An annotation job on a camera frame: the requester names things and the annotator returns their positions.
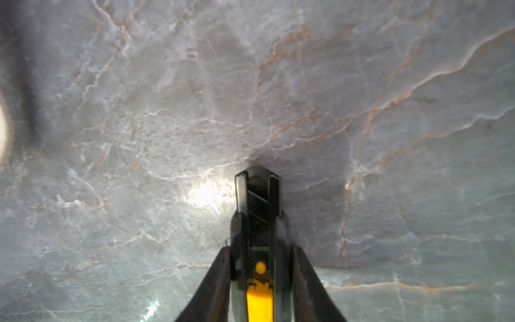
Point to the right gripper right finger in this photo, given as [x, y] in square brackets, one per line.
[311, 301]

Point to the black yellow utility knife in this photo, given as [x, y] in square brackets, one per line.
[261, 249]

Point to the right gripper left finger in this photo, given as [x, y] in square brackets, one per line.
[211, 300]

